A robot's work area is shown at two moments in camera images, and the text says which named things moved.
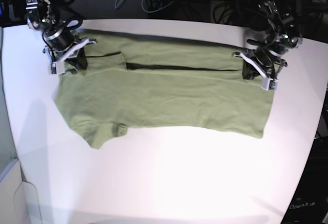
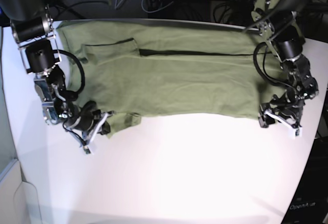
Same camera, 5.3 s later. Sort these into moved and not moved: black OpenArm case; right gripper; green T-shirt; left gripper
Moved: left gripper; green T-shirt; right gripper
Not moved: black OpenArm case
